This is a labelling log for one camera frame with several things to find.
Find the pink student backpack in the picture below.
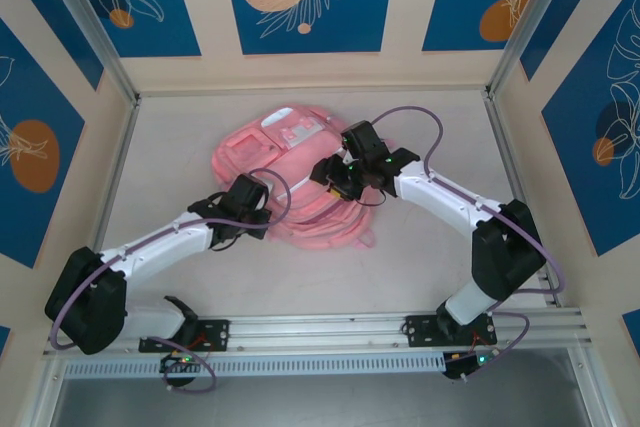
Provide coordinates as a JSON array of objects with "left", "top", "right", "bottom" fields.
[{"left": 209, "top": 102, "right": 377, "bottom": 251}]

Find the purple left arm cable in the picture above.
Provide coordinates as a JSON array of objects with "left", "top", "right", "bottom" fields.
[{"left": 48, "top": 167, "right": 294, "bottom": 393}]

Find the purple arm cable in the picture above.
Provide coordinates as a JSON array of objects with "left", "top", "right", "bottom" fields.
[
  {"left": 48, "top": 167, "right": 294, "bottom": 393},
  {"left": 369, "top": 105, "right": 567, "bottom": 373}
]

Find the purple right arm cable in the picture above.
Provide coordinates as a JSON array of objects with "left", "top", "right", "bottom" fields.
[{"left": 369, "top": 105, "right": 567, "bottom": 373}]

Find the aluminium table side rail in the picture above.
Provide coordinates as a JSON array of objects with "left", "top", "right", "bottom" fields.
[
  {"left": 482, "top": 91, "right": 562, "bottom": 308},
  {"left": 72, "top": 96, "right": 143, "bottom": 319}
]

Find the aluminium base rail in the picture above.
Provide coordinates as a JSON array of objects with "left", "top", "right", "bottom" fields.
[{"left": 42, "top": 307, "right": 596, "bottom": 356}]

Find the grey slotted cable duct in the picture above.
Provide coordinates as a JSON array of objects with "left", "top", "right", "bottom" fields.
[{"left": 62, "top": 350, "right": 446, "bottom": 379}]

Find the aluminium frame post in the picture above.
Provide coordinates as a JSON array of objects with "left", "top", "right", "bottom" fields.
[
  {"left": 34, "top": 0, "right": 142, "bottom": 106},
  {"left": 486, "top": 0, "right": 587, "bottom": 101}
]

